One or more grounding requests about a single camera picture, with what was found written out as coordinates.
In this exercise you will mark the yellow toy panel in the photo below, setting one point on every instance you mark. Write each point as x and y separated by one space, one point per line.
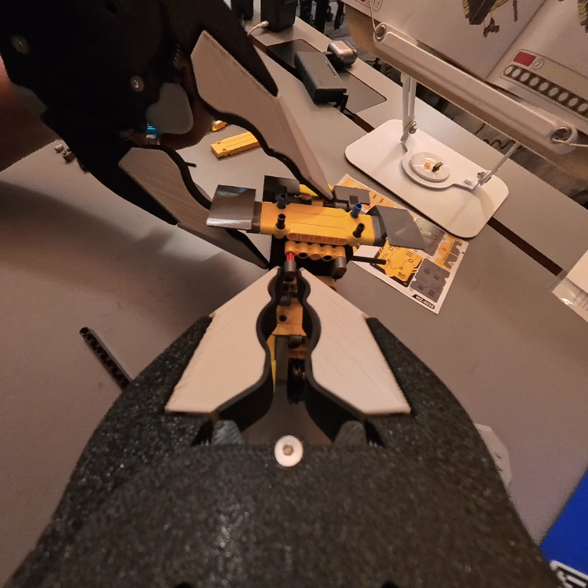
234 144

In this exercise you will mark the dark desk mat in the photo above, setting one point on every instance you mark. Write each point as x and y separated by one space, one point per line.
367 99

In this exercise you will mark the building instruction booklet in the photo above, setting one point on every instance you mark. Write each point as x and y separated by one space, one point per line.
459 27

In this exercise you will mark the red black toy axle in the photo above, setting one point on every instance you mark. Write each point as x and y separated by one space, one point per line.
291 262

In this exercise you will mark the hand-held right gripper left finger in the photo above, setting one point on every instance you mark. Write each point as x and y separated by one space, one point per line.
220 363

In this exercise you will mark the small orange black part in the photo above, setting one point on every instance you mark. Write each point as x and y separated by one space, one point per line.
434 164

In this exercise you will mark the white document stand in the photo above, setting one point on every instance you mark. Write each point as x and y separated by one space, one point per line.
459 202

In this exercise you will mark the small grey toy part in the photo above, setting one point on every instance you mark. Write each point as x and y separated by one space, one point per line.
66 154

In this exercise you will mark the printed paper sheet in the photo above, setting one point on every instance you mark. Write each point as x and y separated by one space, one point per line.
574 294

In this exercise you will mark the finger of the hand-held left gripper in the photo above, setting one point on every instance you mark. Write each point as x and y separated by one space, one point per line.
239 82
160 183

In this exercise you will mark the yellow toy brick vehicle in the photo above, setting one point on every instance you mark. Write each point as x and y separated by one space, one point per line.
312 220

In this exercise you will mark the short black toy beam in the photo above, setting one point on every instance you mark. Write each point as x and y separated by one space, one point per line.
103 356

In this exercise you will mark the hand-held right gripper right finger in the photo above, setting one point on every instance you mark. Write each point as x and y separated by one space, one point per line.
353 363

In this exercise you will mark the yellow grey sticker sheet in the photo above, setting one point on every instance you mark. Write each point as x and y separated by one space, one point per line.
427 275

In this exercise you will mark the black electronic device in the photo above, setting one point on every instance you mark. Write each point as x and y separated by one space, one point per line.
280 13

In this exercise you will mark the silver rounded device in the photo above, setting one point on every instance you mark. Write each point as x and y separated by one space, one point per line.
342 53

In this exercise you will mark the blue plastic bin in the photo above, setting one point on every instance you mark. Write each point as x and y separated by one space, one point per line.
569 519

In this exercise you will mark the black power bank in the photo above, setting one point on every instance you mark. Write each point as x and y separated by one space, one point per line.
317 73

